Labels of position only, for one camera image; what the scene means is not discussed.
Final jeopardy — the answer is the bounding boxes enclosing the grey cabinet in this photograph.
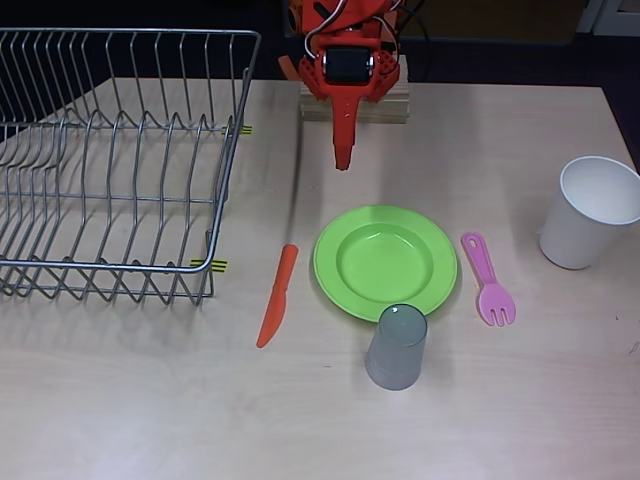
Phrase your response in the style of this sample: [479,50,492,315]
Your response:
[574,0,640,36]

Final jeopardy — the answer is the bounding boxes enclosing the translucent grey plastic cup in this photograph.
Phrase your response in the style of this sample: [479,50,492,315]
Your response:
[363,302,430,393]

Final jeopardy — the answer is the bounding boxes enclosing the green plastic plate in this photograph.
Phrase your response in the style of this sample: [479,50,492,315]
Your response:
[312,204,460,326]

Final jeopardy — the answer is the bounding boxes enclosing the white servo cable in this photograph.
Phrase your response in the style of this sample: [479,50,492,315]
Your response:
[302,0,351,64]

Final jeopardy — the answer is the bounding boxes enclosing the pink plastic fork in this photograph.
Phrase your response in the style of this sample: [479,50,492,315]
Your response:
[459,231,517,329]

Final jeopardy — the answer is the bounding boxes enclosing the wooden base block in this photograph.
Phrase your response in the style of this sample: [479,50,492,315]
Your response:
[298,54,412,126]

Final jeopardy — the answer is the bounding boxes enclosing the white paper cup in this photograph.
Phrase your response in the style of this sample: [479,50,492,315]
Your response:
[538,155,640,271]

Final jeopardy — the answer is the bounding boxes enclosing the orange plastic knife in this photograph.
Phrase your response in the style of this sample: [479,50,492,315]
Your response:
[255,243,300,349]

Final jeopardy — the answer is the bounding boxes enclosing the metal wire dish rack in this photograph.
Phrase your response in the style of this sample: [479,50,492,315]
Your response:
[0,28,262,307]

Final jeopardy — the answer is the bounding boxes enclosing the black power cable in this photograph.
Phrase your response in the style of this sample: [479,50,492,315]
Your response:
[399,0,431,82]

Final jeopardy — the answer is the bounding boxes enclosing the orange table clamp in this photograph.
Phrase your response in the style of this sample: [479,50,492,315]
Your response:
[277,0,306,81]

